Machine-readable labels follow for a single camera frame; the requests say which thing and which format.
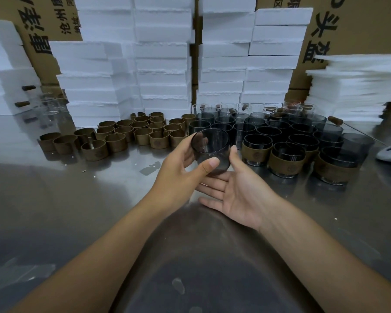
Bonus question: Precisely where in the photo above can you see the person's left hand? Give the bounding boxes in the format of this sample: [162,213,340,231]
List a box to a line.
[148,132,221,219]

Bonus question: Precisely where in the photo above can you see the person's right hand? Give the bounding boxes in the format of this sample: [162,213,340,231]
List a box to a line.
[195,145,281,232]

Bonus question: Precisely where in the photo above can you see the group of brown sleeve rings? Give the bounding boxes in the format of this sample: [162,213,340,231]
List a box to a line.
[38,111,198,162]

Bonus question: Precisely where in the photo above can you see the smoky transparent plastic cup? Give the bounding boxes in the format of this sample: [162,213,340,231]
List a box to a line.
[241,133,274,167]
[190,128,231,176]
[287,134,320,163]
[314,146,361,186]
[268,142,306,179]

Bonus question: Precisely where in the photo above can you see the cluster of transparent plastic cups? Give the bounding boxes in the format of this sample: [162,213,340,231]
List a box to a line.
[189,102,375,160]

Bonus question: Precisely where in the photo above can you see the bunch of clear plastic cups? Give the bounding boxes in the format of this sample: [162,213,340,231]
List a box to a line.
[36,93,69,116]

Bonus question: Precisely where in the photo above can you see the person's right forearm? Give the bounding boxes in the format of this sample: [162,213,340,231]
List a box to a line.
[257,198,391,313]

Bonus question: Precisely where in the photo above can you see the person's left forearm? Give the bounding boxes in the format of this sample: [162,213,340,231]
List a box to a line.
[10,198,173,313]

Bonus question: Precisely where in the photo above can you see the tall stack white foam blocks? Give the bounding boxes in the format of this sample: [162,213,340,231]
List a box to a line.
[49,0,195,127]

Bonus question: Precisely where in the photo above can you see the stepped stack white foam blocks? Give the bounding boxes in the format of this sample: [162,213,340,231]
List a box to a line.
[197,0,313,107]

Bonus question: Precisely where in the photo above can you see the stack of thin foam sheets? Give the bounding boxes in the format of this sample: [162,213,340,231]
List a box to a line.
[306,54,391,123]

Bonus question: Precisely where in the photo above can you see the stack of white foam blocks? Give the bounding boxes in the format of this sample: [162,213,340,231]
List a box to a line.
[0,17,42,116]

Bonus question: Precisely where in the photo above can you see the large printed cardboard box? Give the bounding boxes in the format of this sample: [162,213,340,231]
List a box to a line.
[256,0,391,90]

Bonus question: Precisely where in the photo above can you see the brown-handled metal rod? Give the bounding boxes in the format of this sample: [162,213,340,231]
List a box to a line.
[328,116,387,146]

